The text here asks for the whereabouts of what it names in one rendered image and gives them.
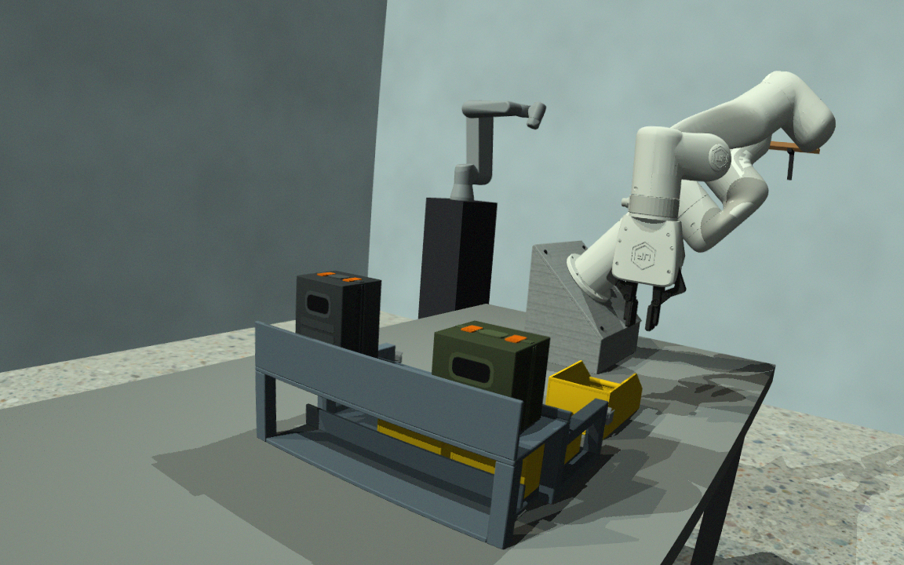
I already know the dark green case with handle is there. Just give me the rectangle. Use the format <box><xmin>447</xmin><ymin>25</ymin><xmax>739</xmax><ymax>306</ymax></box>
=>
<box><xmin>432</xmin><ymin>320</ymin><xmax>550</xmax><ymax>431</ymax></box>

